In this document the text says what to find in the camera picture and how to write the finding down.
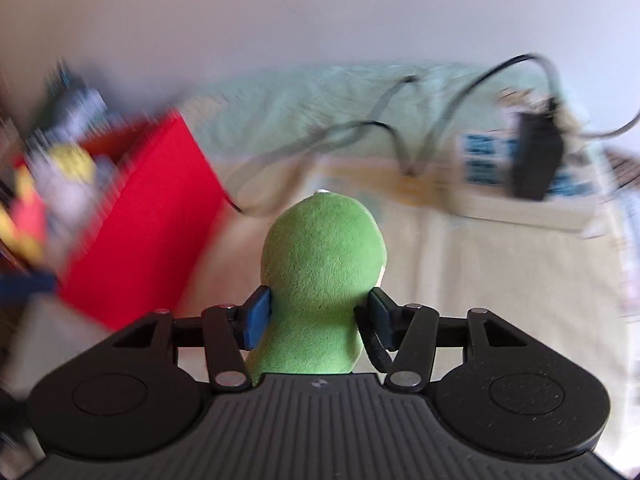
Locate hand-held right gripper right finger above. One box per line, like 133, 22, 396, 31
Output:
367, 287, 529, 394

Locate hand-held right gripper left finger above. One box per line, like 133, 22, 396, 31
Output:
110, 285, 273, 394

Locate green plush toy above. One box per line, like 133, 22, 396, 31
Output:
245, 189, 395, 387

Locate red storage box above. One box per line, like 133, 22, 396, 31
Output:
12, 109, 237, 333

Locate white power strip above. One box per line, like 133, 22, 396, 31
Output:
446, 129, 610, 235

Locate black power adapter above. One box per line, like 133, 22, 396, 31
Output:
510, 99, 567, 202

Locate light green quilt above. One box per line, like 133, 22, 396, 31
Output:
185, 62, 566, 162

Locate yellow tiger plush toy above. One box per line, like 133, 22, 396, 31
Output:
0, 142, 101, 267

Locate grey cable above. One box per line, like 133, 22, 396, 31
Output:
227, 74, 421, 216

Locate black cable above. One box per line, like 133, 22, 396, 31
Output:
407, 52, 563, 176

